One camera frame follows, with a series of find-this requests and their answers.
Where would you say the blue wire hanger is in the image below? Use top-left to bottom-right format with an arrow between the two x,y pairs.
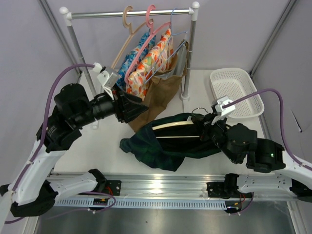
141,8 -> 188,84

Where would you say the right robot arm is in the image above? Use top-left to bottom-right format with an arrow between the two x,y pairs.
194,113 -> 312,202

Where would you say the purple cable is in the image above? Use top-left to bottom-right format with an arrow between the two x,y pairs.
225,88 -> 312,171
4,63 -> 117,224

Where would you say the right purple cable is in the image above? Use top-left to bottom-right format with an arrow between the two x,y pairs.
225,88 -> 312,171

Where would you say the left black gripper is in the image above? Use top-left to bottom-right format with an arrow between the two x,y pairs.
76,83 -> 150,127

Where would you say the white slotted cable duct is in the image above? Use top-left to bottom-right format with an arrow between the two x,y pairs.
55,197 -> 227,210

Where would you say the brown skirt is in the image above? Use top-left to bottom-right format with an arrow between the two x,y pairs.
128,40 -> 189,132

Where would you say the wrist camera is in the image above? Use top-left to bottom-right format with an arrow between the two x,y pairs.
92,62 -> 119,99
211,96 -> 235,125

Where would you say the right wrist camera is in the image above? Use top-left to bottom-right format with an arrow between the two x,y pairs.
211,96 -> 235,125

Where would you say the beige plastic hanger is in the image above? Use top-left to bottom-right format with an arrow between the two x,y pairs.
111,5 -> 146,69

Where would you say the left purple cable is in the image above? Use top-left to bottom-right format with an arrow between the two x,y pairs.
4,63 -> 117,224

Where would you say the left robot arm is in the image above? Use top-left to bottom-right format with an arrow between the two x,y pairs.
0,83 -> 148,218

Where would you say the pink plastic hanger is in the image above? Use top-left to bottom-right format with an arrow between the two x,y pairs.
124,4 -> 171,83

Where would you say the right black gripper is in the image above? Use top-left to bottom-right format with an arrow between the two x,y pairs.
192,111 -> 239,163

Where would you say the white clothes rack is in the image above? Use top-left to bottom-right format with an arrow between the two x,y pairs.
59,1 -> 200,107

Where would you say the dark green plaid skirt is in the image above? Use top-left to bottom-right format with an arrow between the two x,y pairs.
119,120 -> 221,172

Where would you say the orange floral garment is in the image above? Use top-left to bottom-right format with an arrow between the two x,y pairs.
126,29 -> 174,99

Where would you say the cream hanger with metal hook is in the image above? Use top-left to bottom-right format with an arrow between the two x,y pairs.
152,107 -> 208,139

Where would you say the blue floral garment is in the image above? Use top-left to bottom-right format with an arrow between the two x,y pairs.
116,31 -> 156,90

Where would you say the white plastic basket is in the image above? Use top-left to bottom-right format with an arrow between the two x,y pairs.
210,68 -> 265,119

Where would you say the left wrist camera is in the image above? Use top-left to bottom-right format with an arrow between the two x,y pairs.
92,62 -> 119,99

